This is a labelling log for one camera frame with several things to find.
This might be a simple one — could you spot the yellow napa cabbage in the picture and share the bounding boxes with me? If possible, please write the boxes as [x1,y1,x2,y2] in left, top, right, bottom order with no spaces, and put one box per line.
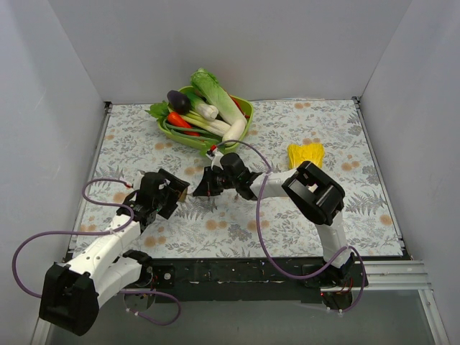
[287,143,325,169]

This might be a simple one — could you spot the green long beans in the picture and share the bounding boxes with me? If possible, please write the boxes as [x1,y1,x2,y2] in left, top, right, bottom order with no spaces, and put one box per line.
[162,120,221,143]

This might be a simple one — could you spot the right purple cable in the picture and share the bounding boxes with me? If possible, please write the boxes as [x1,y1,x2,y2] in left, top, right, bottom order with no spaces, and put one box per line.
[215,139,369,313]

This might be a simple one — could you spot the green plastic basket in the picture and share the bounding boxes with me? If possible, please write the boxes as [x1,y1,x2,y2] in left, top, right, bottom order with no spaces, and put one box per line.
[147,86,253,151]

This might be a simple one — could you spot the red orange pepper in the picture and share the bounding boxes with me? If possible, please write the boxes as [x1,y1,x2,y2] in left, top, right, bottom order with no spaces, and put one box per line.
[167,111,200,137]

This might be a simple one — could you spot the large brass padlock with keys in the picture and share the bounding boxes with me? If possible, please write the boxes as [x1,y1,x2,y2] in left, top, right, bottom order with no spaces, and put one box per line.
[178,190,188,203]

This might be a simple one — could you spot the green napa cabbage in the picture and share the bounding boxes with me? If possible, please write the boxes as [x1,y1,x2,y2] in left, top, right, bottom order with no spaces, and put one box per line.
[190,68,245,125]

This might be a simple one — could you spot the white radish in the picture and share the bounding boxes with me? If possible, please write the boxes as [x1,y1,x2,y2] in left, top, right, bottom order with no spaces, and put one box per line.
[222,119,247,146]

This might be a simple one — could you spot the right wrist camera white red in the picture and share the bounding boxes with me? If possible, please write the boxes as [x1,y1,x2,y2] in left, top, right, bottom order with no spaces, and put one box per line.
[206,145,224,170]

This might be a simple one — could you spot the white green leek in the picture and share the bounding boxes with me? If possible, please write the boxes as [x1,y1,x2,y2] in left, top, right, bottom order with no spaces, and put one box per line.
[185,91,219,121]

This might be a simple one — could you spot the green celery leaves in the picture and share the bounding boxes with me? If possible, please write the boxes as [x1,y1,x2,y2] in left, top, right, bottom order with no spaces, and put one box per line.
[200,142,224,157]

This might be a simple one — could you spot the purple eggplant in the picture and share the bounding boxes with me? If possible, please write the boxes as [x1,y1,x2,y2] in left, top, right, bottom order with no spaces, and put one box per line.
[167,90,192,115]

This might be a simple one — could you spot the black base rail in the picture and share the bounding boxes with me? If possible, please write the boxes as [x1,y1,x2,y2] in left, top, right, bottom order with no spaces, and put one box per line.
[123,249,368,309]

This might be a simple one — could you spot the floral table mat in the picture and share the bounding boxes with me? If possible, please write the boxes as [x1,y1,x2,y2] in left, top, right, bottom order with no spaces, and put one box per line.
[70,99,403,258]

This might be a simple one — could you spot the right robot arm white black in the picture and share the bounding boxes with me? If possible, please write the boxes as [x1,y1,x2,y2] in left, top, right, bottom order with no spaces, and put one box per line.
[193,153,354,286]

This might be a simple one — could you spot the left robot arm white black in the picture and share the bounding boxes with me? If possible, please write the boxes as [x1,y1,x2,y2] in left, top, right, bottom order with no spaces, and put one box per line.
[39,169,189,336]

